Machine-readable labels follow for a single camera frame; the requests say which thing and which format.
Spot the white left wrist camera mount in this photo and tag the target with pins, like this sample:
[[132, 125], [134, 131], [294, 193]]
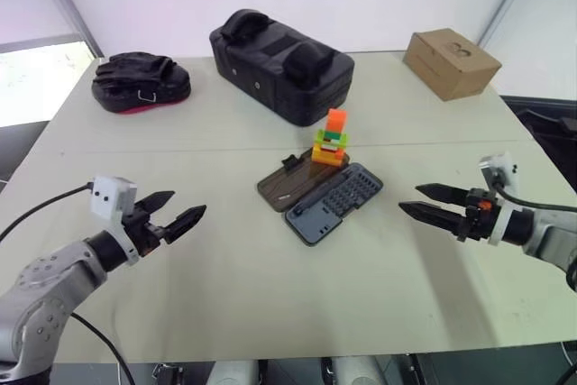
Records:
[[110, 195]]

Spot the black boxing pad red base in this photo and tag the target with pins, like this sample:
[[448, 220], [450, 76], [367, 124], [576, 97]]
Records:
[[140, 83]]

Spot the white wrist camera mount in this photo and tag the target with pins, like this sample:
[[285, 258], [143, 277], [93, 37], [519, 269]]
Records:
[[496, 171], [110, 195]]

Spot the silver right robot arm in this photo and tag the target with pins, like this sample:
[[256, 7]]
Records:
[[547, 236]]

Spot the brown cardboard box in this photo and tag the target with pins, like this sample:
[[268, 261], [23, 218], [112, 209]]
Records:
[[451, 62]]

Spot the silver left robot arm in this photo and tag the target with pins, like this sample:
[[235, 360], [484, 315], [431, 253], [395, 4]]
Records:
[[49, 286]]

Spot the black case beside table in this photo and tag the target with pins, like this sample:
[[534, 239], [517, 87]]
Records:
[[547, 125]]

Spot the grey bit set case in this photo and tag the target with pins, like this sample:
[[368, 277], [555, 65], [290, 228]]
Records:
[[324, 209]]

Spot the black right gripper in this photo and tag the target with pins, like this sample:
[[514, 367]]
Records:
[[480, 218]]

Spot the large black padded bag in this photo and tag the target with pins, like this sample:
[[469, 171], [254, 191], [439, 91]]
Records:
[[279, 74]]

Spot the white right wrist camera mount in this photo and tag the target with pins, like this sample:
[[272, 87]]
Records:
[[496, 171]]

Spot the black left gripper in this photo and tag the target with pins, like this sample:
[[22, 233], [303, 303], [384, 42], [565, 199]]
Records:
[[144, 234]]

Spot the orange green toy brick figure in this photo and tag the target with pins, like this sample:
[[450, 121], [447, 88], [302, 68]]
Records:
[[332, 141]]

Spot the grey rounded shape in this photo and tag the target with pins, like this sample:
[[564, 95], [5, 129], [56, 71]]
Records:
[[232, 373]]

